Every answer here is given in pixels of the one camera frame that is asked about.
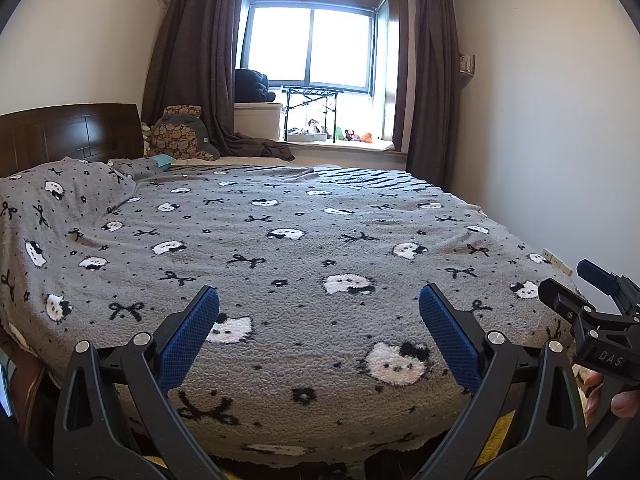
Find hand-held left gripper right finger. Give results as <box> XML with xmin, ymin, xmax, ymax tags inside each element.
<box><xmin>412</xmin><ymin>282</ymin><xmax>588</xmax><ymax>480</ymax></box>

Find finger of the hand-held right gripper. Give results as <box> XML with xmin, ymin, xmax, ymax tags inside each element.
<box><xmin>538</xmin><ymin>277</ymin><xmax>598</xmax><ymax>331</ymax></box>
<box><xmin>576</xmin><ymin>259</ymin><xmax>640</xmax><ymax>313</ymax></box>

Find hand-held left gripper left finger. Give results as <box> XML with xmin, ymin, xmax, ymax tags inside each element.
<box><xmin>52</xmin><ymin>285</ymin><xmax>223</xmax><ymax>480</ymax></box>

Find person's right hand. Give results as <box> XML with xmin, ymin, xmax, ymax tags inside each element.
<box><xmin>582</xmin><ymin>370</ymin><xmax>640</xmax><ymax>423</ymax></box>

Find grey cat print blanket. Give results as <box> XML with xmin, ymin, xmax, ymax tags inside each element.
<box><xmin>0</xmin><ymin>157</ymin><xmax>583</xmax><ymax>461</ymax></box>

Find black striped bed sheet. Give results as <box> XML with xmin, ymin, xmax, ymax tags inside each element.
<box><xmin>165</xmin><ymin>162</ymin><xmax>441</xmax><ymax>193</ymax></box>

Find grey cat print pillow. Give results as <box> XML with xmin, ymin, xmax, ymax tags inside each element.
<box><xmin>0</xmin><ymin>157</ymin><xmax>138</xmax><ymax>261</ymax></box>

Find brown patterned plush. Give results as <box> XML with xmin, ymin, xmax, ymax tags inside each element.
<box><xmin>149</xmin><ymin>105</ymin><xmax>221</xmax><ymax>161</ymax></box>

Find white window sill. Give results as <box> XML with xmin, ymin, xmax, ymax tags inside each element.
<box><xmin>287</xmin><ymin>137</ymin><xmax>396</xmax><ymax>153</ymax></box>

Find white storage box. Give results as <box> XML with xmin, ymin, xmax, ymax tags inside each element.
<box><xmin>234</xmin><ymin>102</ymin><xmax>285</xmax><ymax>142</ymax></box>

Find wooden bed headboard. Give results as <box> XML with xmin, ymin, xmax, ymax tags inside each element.
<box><xmin>0</xmin><ymin>103</ymin><xmax>145</xmax><ymax>178</ymax></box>

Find dark brown curtain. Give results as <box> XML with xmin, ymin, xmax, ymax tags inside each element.
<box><xmin>392</xmin><ymin>0</ymin><xmax>461</xmax><ymax>193</ymax></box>
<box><xmin>141</xmin><ymin>0</ymin><xmax>296</xmax><ymax>161</ymax></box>

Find black cloth bundle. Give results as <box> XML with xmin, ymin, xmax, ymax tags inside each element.
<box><xmin>234</xmin><ymin>68</ymin><xmax>278</xmax><ymax>104</ymax></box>

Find black metal rack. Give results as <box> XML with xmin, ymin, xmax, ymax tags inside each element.
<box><xmin>280</xmin><ymin>86</ymin><xmax>343</xmax><ymax>143</ymax></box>

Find window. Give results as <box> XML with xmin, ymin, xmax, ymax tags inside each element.
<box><xmin>235</xmin><ymin>0</ymin><xmax>416</xmax><ymax>143</ymax></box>

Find white wall outlet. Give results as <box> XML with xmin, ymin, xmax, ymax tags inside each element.
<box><xmin>541</xmin><ymin>249</ymin><xmax>573</xmax><ymax>276</ymax></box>

